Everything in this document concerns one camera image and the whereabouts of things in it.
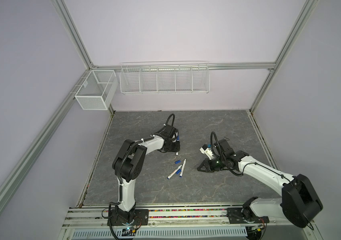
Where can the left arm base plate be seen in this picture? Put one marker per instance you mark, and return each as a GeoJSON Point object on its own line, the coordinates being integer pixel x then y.
{"type": "Point", "coordinates": [133, 217]}

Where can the white vented cable tray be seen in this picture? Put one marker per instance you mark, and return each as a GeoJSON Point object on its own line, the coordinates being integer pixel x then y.
{"type": "Point", "coordinates": [161, 233]}

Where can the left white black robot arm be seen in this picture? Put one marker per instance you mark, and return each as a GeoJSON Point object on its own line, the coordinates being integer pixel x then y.
{"type": "Point", "coordinates": [129, 160]}

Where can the blue white marker bottom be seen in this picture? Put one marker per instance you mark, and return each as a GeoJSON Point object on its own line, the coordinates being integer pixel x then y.
{"type": "Point", "coordinates": [177, 142]}

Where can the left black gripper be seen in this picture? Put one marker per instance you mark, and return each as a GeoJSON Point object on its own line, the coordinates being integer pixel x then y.
{"type": "Point", "coordinates": [177, 148]}

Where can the white mesh box basket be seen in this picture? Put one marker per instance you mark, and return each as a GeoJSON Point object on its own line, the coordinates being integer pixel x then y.
{"type": "Point", "coordinates": [97, 90]}

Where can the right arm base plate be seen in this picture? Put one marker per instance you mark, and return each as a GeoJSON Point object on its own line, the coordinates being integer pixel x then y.
{"type": "Point", "coordinates": [239, 215]}

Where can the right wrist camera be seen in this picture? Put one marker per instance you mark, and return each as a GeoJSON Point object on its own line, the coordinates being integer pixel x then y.
{"type": "Point", "coordinates": [206, 149]}

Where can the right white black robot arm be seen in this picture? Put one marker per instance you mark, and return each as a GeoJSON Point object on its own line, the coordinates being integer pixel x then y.
{"type": "Point", "coordinates": [297, 202]}

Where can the white wire shelf basket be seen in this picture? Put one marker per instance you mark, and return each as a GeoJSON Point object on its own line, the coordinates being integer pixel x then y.
{"type": "Point", "coordinates": [165, 77]}

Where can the blue white marker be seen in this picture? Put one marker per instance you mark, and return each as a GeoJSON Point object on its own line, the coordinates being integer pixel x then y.
{"type": "Point", "coordinates": [177, 142]}
{"type": "Point", "coordinates": [183, 168]}
{"type": "Point", "coordinates": [176, 171]}

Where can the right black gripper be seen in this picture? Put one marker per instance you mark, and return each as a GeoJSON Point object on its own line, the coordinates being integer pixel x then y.
{"type": "Point", "coordinates": [206, 163]}

